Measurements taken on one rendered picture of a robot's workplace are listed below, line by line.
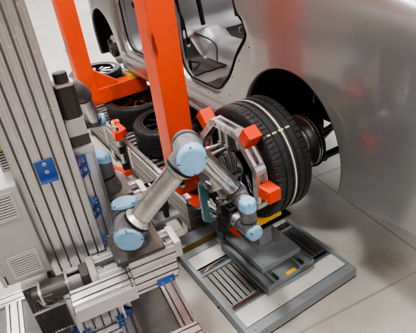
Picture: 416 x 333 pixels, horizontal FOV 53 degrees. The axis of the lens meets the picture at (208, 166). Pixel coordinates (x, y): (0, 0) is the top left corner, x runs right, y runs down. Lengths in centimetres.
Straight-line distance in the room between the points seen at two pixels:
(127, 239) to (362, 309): 154
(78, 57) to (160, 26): 201
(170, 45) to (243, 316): 156
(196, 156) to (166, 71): 91
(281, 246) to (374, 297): 61
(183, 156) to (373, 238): 193
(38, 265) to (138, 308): 72
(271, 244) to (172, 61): 126
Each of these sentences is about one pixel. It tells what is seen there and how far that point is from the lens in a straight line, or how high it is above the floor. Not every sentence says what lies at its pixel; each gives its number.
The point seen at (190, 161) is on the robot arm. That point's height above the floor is 129.
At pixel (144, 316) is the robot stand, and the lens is 246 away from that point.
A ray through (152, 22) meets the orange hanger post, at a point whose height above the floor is 160.
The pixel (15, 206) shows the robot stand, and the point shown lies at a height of 114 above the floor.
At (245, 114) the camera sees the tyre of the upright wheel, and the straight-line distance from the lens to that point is 211.
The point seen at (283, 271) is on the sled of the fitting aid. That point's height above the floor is 15.
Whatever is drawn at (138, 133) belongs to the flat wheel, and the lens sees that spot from 367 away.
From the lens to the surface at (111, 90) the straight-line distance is 437.
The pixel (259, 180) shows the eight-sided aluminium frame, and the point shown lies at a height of 91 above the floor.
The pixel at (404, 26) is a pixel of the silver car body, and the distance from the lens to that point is 176.
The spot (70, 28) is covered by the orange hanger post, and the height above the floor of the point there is 129.
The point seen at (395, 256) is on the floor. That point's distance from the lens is 305.
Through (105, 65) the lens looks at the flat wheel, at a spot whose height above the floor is 47.
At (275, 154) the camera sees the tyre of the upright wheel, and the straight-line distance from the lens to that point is 204.
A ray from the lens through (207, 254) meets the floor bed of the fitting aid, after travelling 290.
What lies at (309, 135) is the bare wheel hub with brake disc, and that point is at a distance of 242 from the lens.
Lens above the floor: 206
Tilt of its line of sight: 31 degrees down
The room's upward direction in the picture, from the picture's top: 7 degrees counter-clockwise
